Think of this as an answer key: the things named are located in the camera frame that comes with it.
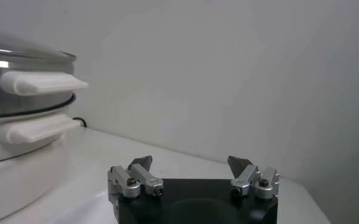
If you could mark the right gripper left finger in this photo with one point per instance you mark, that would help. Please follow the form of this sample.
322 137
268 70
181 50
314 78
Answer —
142 178

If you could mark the white electric cooker pot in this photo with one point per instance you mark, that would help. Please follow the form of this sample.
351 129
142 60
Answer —
2 149

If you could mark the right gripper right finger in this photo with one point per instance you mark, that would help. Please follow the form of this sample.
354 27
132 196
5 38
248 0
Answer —
246 179

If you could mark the glass pot lid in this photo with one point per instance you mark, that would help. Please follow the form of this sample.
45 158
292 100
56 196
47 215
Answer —
20 48

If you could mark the white round plate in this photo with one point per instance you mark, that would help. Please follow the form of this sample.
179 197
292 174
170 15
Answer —
30 194

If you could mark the stainless steel steamer basket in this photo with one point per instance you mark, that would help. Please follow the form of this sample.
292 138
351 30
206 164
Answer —
14 100

